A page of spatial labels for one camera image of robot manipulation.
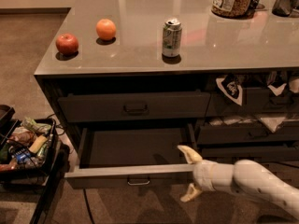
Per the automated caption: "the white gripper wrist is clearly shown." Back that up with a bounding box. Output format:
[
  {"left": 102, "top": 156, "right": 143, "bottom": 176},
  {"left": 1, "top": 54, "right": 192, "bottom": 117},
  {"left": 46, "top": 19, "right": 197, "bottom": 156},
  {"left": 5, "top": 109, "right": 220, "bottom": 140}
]
[{"left": 178, "top": 145, "right": 235, "bottom": 203}]

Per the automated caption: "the grey drawer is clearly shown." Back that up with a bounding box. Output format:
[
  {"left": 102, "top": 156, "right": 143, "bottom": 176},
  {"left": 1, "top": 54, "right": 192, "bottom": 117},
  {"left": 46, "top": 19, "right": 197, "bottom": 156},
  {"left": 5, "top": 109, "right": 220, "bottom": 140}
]
[
  {"left": 206, "top": 87, "right": 299, "bottom": 117},
  {"left": 201, "top": 146, "right": 299, "bottom": 163},
  {"left": 197, "top": 122, "right": 299, "bottom": 145},
  {"left": 58, "top": 91, "right": 210, "bottom": 122},
  {"left": 65, "top": 123, "right": 195, "bottom": 189}
]

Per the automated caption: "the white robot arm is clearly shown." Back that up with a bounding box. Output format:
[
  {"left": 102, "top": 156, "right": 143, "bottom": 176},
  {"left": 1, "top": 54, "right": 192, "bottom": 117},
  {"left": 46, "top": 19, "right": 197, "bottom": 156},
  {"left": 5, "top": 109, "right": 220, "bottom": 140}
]
[{"left": 178, "top": 145, "right": 299, "bottom": 219}]

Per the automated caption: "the white packet in drawer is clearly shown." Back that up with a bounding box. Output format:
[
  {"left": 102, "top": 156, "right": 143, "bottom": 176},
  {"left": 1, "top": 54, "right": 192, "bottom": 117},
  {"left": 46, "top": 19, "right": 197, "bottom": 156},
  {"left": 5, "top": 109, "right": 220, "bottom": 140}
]
[{"left": 256, "top": 114, "right": 286, "bottom": 133}]

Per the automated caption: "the dark grey drawer cabinet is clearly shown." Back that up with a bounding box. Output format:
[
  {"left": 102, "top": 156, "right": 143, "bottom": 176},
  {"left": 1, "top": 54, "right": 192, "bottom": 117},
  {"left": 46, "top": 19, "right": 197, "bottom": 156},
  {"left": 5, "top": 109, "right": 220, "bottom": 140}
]
[{"left": 33, "top": 0, "right": 299, "bottom": 173}]

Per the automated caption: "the black white snack bag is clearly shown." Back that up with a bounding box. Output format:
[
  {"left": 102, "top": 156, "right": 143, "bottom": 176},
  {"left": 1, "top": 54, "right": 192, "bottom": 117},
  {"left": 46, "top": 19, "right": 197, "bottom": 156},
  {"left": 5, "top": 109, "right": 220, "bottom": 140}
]
[{"left": 216, "top": 74, "right": 243, "bottom": 105}]

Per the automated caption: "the green white soda can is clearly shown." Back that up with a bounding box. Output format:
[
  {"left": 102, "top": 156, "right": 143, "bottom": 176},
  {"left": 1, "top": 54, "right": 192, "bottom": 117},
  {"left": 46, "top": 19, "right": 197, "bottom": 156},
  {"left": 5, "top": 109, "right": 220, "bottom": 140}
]
[{"left": 162, "top": 17, "right": 182, "bottom": 58}]

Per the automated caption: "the green snack bag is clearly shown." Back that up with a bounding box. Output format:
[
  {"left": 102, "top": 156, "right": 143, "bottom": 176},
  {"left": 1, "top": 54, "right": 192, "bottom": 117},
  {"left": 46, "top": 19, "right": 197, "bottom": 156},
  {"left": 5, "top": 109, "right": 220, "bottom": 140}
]
[{"left": 21, "top": 118, "right": 51, "bottom": 133}]

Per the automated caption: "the yellow snack bar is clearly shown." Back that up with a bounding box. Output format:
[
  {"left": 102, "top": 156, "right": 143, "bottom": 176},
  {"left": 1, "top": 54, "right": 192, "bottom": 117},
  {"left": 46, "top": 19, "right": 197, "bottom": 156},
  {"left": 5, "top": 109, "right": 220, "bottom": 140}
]
[{"left": 29, "top": 135, "right": 47, "bottom": 154}]

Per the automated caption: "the black bin of snacks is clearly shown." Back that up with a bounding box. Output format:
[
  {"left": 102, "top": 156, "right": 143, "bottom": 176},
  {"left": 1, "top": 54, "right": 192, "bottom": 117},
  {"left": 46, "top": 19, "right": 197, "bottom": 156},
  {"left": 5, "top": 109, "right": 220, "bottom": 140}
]
[{"left": 0, "top": 119, "right": 57, "bottom": 182}]

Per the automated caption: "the orange fruit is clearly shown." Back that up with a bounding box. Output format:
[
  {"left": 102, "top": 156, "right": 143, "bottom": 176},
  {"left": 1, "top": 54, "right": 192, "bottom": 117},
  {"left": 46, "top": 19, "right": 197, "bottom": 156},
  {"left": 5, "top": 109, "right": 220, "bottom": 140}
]
[{"left": 96, "top": 19, "right": 116, "bottom": 41}]

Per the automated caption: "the blue snack packet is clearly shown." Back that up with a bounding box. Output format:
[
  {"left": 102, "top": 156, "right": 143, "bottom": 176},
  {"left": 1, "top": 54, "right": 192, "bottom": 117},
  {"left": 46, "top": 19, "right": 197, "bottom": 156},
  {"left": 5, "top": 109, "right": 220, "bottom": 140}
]
[{"left": 13, "top": 148, "right": 31, "bottom": 164}]

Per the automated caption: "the large snack jar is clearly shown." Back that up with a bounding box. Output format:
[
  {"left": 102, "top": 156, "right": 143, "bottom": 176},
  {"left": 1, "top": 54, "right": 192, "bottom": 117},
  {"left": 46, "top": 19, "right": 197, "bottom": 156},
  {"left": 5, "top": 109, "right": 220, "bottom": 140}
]
[{"left": 211, "top": 0, "right": 250, "bottom": 18}]

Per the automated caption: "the red apple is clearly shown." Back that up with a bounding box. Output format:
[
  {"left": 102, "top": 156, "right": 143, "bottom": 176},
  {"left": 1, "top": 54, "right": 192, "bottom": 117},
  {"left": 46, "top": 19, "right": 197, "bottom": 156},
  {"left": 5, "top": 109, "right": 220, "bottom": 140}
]
[{"left": 55, "top": 34, "right": 78, "bottom": 56}]

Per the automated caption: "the dark glass container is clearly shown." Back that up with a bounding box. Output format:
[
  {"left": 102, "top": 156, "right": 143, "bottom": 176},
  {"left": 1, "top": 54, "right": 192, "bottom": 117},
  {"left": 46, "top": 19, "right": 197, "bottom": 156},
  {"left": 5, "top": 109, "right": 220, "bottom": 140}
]
[{"left": 272, "top": 0, "right": 299, "bottom": 17}]

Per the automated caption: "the black floor cable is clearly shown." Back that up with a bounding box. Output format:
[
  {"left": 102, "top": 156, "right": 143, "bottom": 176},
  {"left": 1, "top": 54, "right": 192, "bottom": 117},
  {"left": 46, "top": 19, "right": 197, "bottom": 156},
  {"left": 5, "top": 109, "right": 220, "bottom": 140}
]
[{"left": 81, "top": 189, "right": 95, "bottom": 224}]

